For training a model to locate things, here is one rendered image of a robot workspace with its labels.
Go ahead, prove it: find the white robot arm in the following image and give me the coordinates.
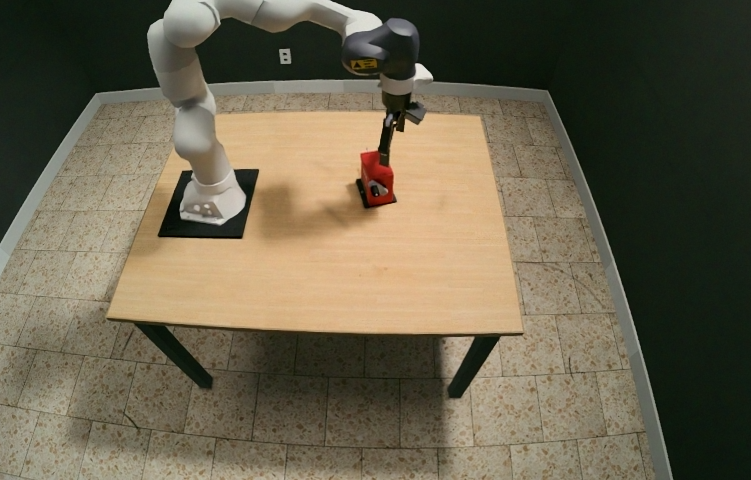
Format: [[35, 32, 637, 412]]
[[147, 0, 433, 226]]

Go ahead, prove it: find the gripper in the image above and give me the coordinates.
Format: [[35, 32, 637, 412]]
[[377, 89, 412, 168]]

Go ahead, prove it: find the red pencil sharpener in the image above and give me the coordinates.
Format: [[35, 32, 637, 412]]
[[356, 148, 397, 208]]

